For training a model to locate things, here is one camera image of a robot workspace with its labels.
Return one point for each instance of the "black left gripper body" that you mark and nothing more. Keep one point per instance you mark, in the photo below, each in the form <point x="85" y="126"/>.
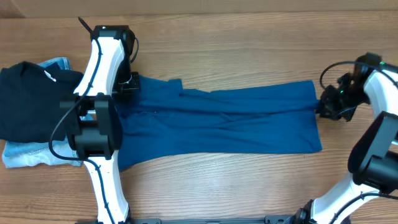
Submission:
<point x="131" y="83"/>

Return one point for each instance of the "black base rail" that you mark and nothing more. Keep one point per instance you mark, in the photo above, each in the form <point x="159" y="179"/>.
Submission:
<point x="211" y="221"/>

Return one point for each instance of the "folded black shirt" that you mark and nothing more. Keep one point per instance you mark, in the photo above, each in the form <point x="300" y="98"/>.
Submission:
<point x="30" y="100"/>

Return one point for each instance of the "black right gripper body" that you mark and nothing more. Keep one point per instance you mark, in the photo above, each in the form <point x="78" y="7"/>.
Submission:
<point x="329" y="101"/>

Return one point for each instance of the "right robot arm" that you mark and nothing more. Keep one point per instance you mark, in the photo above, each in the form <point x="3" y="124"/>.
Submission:
<point x="372" y="167"/>

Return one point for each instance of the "blue polo shirt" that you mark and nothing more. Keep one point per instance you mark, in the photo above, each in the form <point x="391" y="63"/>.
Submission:
<point x="169" y="120"/>

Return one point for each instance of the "folded light blue jeans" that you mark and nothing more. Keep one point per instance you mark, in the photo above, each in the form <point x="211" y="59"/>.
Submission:
<point x="17" y="154"/>

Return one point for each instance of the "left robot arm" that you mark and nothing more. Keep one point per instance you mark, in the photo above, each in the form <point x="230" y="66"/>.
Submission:
<point x="92" y="123"/>

